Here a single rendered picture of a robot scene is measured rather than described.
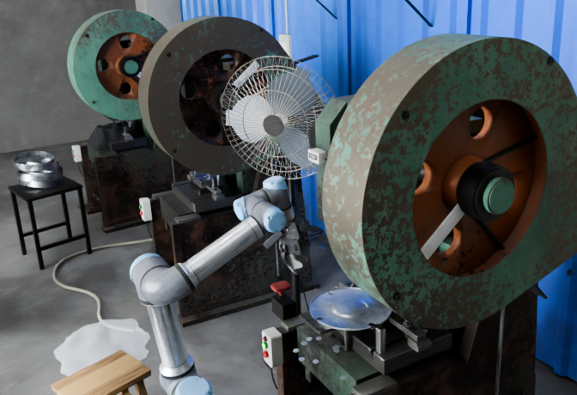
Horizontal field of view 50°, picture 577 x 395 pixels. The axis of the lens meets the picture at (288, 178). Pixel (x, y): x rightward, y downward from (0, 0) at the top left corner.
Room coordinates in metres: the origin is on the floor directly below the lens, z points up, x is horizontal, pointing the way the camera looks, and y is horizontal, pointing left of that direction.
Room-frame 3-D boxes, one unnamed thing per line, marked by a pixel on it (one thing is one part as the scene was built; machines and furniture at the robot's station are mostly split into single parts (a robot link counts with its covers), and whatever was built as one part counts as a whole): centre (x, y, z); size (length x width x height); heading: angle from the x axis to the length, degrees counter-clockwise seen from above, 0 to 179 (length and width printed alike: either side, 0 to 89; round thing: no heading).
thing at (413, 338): (1.84, -0.39, 0.76); 0.17 x 0.06 x 0.10; 28
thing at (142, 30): (5.20, 1.10, 0.87); 1.53 x 0.99 x 1.74; 121
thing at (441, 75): (1.74, -0.56, 1.33); 1.03 x 0.28 x 0.82; 118
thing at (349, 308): (1.93, -0.20, 0.78); 0.29 x 0.29 x 0.01
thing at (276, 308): (2.15, 0.04, 0.62); 0.10 x 0.06 x 0.20; 28
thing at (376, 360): (1.99, -0.31, 0.68); 0.45 x 0.30 x 0.06; 28
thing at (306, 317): (1.90, -0.16, 0.72); 0.25 x 0.14 x 0.14; 118
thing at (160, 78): (3.68, 0.19, 0.87); 1.53 x 0.99 x 1.74; 116
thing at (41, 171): (4.29, 1.80, 0.40); 0.45 x 0.40 x 0.79; 40
